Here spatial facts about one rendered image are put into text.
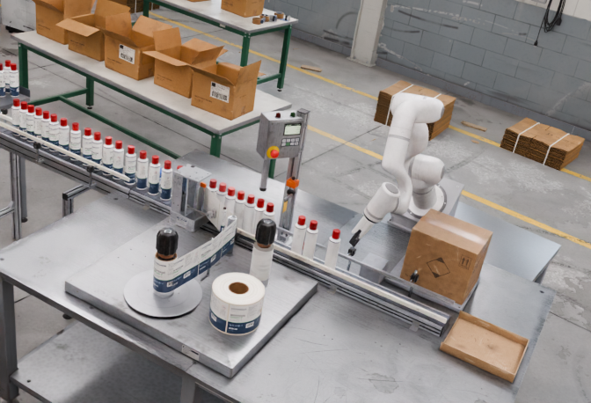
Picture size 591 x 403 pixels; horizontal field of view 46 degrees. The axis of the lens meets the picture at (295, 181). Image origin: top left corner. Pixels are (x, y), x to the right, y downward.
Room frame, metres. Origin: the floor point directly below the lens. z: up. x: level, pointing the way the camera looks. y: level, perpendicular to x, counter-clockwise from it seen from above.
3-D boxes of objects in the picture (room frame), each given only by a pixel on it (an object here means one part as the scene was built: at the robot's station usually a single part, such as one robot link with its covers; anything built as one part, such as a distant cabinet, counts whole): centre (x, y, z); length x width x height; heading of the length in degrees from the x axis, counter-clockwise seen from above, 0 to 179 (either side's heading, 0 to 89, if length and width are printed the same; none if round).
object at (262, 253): (2.43, 0.08, 1.03); 0.09 x 0.09 x 0.30
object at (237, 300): (2.17, 0.15, 0.95); 0.20 x 0.20 x 0.14
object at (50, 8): (5.43, 2.05, 0.97); 0.45 x 0.40 x 0.37; 150
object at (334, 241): (2.61, -0.21, 0.98); 0.05 x 0.05 x 0.20
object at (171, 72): (4.76, 0.90, 0.96); 0.53 x 0.45 x 0.37; 150
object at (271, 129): (2.84, 0.10, 1.38); 0.17 x 0.10 x 0.19; 120
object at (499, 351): (2.30, -0.87, 0.85); 0.30 x 0.26 x 0.04; 65
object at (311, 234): (2.65, -0.11, 0.98); 0.05 x 0.05 x 0.20
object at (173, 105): (5.03, 1.26, 0.39); 2.20 x 0.80 x 0.78; 58
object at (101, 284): (2.36, 0.34, 0.86); 0.80 x 0.67 x 0.05; 65
